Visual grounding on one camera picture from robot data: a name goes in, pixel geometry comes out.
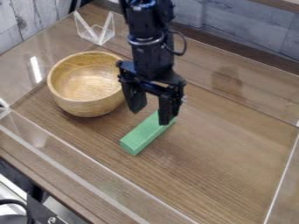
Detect wooden bowl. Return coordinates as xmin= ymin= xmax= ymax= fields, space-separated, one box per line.
xmin=47 ymin=51 xmax=124 ymax=117

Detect black metal bracket with bolt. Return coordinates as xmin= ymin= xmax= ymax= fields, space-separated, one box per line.
xmin=27 ymin=195 xmax=68 ymax=224

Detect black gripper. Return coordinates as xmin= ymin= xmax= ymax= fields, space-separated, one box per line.
xmin=116 ymin=34 xmax=187 ymax=125

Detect clear acrylic corner bracket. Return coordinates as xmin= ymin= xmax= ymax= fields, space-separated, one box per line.
xmin=73 ymin=10 xmax=115 ymax=46

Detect black cable bottom left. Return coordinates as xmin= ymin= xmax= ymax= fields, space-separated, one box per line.
xmin=0 ymin=199 xmax=31 ymax=224

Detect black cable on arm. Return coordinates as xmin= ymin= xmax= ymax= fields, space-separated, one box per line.
xmin=163 ymin=30 xmax=188 ymax=57

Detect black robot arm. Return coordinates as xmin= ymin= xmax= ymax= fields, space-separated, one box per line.
xmin=116 ymin=0 xmax=186 ymax=125

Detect green rectangular block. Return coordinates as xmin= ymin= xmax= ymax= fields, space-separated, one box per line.
xmin=119 ymin=112 xmax=176 ymax=156

